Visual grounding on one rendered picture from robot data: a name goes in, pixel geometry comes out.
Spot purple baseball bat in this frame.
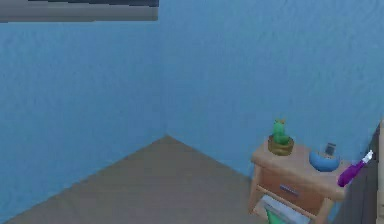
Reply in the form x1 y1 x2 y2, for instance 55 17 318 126
337 149 375 188

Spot blue bowl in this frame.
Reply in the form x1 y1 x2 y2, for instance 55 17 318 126
308 150 341 173

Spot light wooden nightstand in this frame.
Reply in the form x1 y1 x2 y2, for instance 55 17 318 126
247 142 352 224

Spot green cactus in brown pot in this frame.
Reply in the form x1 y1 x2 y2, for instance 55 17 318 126
267 118 295 157

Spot white and green book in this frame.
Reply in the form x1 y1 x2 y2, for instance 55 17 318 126
260 195 311 224

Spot grey phone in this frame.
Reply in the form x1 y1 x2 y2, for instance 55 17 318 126
324 142 337 157

